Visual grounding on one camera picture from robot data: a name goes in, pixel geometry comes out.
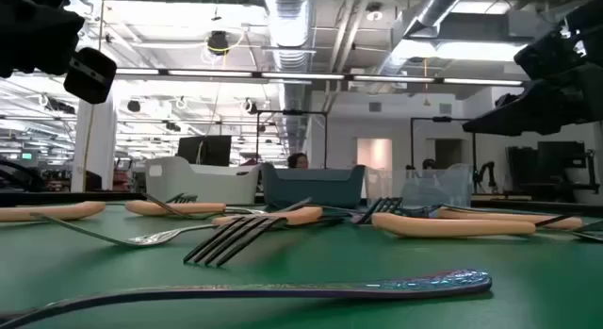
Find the silver ventilation duct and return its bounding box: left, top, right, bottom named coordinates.
left=262, top=0, right=318, bottom=154
left=376, top=0, right=472, bottom=78

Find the white plastic bin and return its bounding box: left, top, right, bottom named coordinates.
left=144, top=156, right=261, bottom=206

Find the green table mat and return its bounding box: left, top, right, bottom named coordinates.
left=0, top=199, right=603, bottom=329

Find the black curved machine part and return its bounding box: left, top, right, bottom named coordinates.
left=0, top=158, right=47, bottom=193

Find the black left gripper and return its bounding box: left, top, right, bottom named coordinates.
left=0, top=0, right=86, bottom=79

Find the black gantry frame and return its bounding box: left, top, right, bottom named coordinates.
left=409, top=115, right=477, bottom=171
left=255, top=109, right=330, bottom=170

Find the teal plastic bin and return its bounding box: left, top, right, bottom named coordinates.
left=261, top=162, right=367, bottom=210

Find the long LED light bar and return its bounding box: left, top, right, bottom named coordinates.
left=115, top=67, right=524, bottom=88

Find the black computer monitor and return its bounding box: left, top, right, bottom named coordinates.
left=177, top=134, right=233, bottom=168

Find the clear plastic bin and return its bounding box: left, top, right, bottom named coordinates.
left=365, top=164, right=475, bottom=208

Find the wooden handled silver fork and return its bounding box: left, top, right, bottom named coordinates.
left=0, top=201, right=107, bottom=222
left=370, top=211, right=603, bottom=243
left=30, top=205, right=324, bottom=249
left=124, top=196, right=315, bottom=218
left=436, top=206, right=584, bottom=230

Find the iridescent rainbow metal fork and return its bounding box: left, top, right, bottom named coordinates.
left=0, top=269, right=494, bottom=329

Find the black ceiling cable reel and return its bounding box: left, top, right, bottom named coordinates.
left=205, top=29, right=231, bottom=56

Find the black metal fork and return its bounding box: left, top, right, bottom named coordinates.
left=182, top=214, right=346, bottom=269
left=164, top=192, right=199, bottom=204
left=140, top=191, right=199, bottom=221
left=353, top=195, right=404, bottom=225

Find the white building column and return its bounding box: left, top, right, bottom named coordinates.
left=70, top=88, right=118, bottom=193

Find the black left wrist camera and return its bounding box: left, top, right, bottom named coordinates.
left=63, top=46, right=118, bottom=106

